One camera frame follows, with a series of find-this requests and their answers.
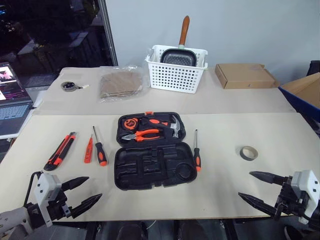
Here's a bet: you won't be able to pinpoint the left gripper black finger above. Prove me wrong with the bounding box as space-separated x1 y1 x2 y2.
61 176 90 192
69 192 104 220

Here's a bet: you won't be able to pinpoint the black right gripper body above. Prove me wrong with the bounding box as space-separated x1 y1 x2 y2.
273 175 310 221

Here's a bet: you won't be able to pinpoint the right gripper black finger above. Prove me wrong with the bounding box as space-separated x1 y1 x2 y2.
248 171 286 186
237 192 278 217

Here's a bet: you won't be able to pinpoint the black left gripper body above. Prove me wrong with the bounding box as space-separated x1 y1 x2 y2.
46 189 74 222

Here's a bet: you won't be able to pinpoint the orange voltage tester pen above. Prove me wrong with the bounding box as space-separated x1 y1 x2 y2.
83 134 94 165

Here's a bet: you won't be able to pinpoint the orange black utility knife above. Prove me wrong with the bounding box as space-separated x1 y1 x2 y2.
43 131 77 172

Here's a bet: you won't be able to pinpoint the grey tape roll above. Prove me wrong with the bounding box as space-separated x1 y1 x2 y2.
236 145 259 162

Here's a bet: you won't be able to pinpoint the thick handled black orange screwdriver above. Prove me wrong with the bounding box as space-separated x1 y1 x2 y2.
92 125 110 167

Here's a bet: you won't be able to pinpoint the black tool case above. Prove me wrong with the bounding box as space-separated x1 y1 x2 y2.
113 111 199 192

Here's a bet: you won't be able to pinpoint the slim handled black orange screwdriver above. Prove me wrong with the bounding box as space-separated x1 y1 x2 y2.
192 128 203 173

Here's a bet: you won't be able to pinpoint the dark rounded shape under table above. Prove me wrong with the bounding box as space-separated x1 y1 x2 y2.
178 220 209 240
116 220 149 240

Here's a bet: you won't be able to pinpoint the orange black tape measure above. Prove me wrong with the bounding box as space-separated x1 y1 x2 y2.
122 118 138 131

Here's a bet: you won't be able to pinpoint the blue plastic bin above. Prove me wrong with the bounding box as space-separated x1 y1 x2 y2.
278 84 320 119

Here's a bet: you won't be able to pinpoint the open grey laptop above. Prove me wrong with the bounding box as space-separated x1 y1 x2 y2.
0 61 35 138

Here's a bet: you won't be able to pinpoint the small round grey tin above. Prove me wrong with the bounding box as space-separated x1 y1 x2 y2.
60 80 90 93

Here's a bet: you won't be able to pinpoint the large open cardboard box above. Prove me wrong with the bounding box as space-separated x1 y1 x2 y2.
280 72 320 110

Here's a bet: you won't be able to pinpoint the flat brown cardboard box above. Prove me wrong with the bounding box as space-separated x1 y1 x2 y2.
214 63 281 90

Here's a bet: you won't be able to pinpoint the clear bag of brown paper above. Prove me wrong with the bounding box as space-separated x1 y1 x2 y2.
97 65 147 104

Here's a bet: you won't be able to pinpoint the black chair back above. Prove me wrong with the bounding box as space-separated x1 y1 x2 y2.
305 59 320 77

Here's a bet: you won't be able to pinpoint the white perforated plastic basket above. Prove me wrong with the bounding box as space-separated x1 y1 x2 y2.
145 44 209 95

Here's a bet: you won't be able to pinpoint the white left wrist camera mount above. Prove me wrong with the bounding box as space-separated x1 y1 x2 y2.
33 171 63 228

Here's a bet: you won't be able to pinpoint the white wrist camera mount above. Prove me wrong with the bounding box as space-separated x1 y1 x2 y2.
290 169 320 225
33 171 63 228

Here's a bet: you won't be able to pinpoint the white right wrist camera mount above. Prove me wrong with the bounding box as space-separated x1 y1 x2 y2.
290 169 320 225

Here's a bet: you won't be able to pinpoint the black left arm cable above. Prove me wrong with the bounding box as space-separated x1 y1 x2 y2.
23 170 43 208

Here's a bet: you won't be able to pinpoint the black table frame bar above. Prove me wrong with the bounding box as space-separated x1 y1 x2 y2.
223 219 239 240

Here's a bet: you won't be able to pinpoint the orange handled pliers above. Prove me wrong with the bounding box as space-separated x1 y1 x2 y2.
121 129 161 144

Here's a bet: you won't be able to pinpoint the claw hammer black orange handle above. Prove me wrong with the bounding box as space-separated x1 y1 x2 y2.
139 116 185 140

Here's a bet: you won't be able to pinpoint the dark pan with wooden handle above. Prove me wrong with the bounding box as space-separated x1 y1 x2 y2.
159 15 197 68

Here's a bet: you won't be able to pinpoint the grey metal window post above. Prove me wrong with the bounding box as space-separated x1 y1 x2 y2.
98 0 119 67

